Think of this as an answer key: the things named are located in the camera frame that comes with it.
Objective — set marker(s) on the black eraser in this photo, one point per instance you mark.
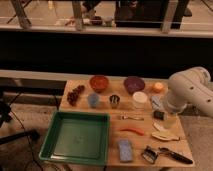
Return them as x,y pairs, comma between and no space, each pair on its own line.
159,115

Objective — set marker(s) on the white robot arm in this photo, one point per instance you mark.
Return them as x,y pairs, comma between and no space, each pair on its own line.
189,86

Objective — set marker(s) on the small metal cup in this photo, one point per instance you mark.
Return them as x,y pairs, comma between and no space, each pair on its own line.
114,100

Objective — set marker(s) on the blue plastic cup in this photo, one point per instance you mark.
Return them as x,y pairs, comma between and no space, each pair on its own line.
93,100

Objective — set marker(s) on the white paper cup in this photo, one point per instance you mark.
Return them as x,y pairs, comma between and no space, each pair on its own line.
139,100

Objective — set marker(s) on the orange bowl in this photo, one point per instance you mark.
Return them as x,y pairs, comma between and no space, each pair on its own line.
99,83

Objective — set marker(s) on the purple bowl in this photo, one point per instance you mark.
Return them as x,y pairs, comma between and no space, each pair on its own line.
133,84

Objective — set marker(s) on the dark red grape bunch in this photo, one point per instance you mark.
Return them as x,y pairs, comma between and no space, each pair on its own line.
72,96

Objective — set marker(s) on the orange fruit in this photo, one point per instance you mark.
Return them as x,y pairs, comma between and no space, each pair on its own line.
158,87

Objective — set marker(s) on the red chili pepper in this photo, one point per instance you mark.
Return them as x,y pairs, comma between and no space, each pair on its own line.
137,131

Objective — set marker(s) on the green plastic tray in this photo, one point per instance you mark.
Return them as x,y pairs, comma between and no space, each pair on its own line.
77,138

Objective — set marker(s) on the blue sponge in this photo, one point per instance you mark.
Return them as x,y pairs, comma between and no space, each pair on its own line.
125,151

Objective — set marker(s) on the black binder clip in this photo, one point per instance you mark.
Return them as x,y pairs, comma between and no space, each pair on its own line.
150,154

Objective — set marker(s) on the black tripod stand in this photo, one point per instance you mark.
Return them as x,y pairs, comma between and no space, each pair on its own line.
11,128

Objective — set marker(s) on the black handled peeler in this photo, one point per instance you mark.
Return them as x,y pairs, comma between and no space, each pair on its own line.
175,156

